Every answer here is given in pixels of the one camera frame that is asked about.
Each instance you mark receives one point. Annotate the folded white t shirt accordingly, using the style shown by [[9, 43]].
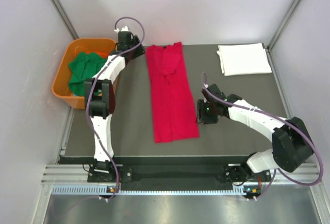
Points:
[[244, 59]]

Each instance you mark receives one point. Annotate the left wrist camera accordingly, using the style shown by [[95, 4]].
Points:
[[123, 29]]

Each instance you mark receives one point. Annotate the grey slotted cable duct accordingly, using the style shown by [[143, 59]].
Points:
[[107, 190]]

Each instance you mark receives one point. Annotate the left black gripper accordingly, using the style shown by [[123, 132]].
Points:
[[139, 51]]

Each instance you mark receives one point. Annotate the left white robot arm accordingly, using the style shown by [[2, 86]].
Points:
[[100, 102]]

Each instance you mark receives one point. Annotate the orange t shirt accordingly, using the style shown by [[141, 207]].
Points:
[[99, 53]]

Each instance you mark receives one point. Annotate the orange plastic bin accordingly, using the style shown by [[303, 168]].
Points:
[[60, 87]]

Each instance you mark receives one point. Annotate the green t shirt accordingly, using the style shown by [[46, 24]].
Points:
[[84, 66]]

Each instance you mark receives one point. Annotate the red polo shirt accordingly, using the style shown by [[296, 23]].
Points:
[[173, 110]]

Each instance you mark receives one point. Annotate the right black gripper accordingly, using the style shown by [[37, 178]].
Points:
[[201, 116]]

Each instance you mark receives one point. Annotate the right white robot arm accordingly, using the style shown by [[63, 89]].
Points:
[[291, 143]]

